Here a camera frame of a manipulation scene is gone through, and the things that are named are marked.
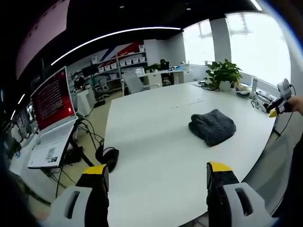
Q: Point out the grey towel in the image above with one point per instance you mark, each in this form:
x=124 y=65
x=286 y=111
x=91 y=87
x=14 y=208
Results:
x=212 y=127

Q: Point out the person's right hand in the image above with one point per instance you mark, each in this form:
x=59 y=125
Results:
x=296 y=103

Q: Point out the white device on table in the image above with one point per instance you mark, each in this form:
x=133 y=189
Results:
x=256 y=101

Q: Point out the white mesh office chair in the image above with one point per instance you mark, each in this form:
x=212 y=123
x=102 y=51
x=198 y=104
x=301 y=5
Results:
x=102 y=88

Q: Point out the black monitor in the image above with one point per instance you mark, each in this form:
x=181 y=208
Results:
x=90 y=69

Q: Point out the grey office chair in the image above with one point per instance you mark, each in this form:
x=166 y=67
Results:
x=133 y=82

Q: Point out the white storage shelf with bins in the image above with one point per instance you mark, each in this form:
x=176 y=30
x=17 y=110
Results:
x=119 y=63

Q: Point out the black laptop stand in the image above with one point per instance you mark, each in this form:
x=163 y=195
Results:
x=79 y=144

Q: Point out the small green plant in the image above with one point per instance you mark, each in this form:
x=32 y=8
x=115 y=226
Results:
x=152 y=68

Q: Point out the potted green plant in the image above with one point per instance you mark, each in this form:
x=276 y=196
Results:
x=225 y=73

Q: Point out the open laptop with red screen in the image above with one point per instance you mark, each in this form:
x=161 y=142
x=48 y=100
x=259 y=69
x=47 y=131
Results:
x=50 y=120

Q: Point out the white desk with cabinets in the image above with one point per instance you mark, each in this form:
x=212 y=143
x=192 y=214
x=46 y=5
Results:
x=165 y=74

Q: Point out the black headphones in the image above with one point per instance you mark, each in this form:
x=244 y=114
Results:
x=107 y=157

